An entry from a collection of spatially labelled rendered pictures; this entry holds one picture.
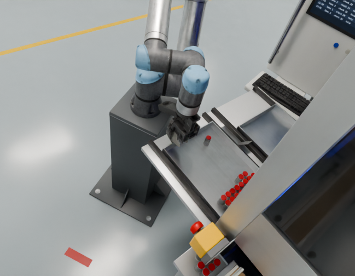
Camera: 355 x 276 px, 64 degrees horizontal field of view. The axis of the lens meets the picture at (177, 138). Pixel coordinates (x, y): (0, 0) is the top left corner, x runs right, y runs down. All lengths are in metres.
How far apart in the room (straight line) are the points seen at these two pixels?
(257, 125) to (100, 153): 1.22
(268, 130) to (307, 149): 0.81
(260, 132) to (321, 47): 0.56
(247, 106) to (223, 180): 0.43
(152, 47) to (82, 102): 1.60
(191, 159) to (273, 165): 0.57
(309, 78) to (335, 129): 1.23
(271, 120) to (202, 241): 0.73
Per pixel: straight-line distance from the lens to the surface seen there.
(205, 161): 1.11
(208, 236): 0.82
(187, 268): 0.95
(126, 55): 2.90
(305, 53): 1.65
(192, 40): 1.17
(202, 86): 0.82
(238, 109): 1.34
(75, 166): 2.09
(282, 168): 0.57
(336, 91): 0.45
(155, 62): 0.89
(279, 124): 1.37
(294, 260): 0.72
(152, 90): 1.20
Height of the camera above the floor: 1.79
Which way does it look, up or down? 52 degrees down
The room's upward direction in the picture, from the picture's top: 16 degrees clockwise
